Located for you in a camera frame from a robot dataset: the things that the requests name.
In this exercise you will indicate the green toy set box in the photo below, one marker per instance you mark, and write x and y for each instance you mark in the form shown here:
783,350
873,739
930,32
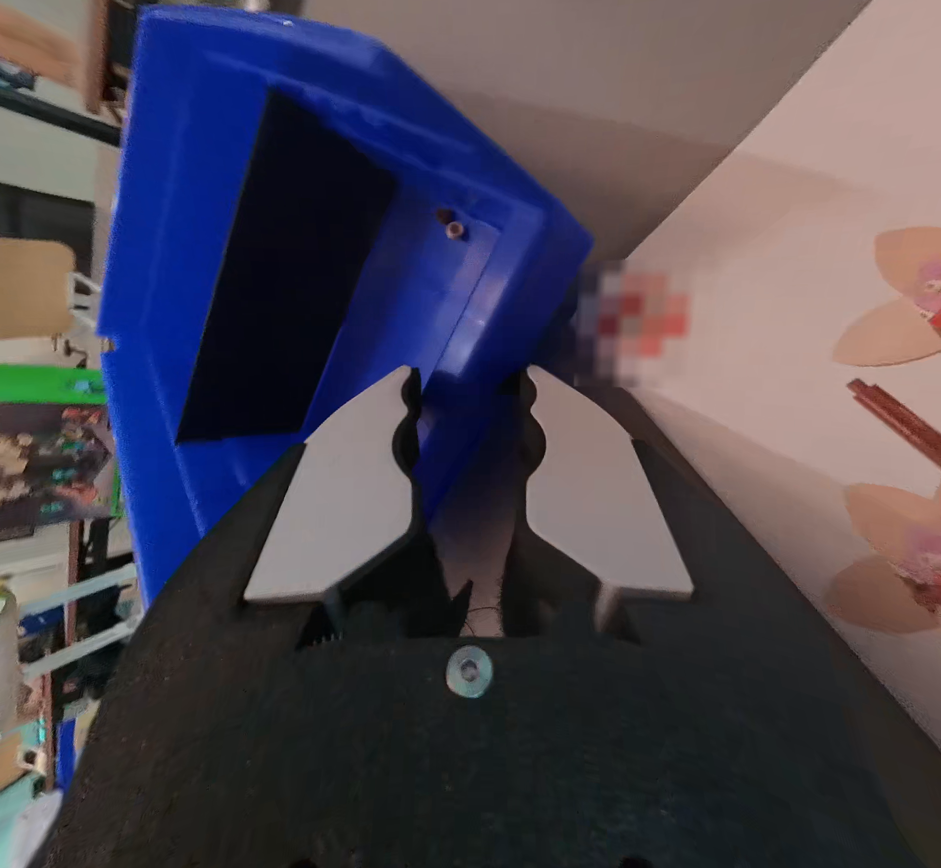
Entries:
51,456

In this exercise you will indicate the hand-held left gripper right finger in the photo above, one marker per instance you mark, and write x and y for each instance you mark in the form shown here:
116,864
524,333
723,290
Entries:
603,508

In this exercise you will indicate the blue plastic bin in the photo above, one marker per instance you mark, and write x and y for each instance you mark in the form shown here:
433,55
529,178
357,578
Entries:
184,148

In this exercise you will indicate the person's left hand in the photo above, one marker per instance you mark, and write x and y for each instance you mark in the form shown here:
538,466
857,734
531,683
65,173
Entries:
489,618

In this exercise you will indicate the tan round brick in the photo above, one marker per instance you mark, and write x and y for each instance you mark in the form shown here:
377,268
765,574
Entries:
456,229

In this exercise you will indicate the orchid picture instruction booklet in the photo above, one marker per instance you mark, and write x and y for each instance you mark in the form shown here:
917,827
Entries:
772,295

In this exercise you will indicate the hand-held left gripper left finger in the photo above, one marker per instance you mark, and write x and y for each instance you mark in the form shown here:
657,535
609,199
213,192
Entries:
345,500

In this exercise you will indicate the tan board on clear stand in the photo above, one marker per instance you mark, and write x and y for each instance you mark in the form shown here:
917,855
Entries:
33,287

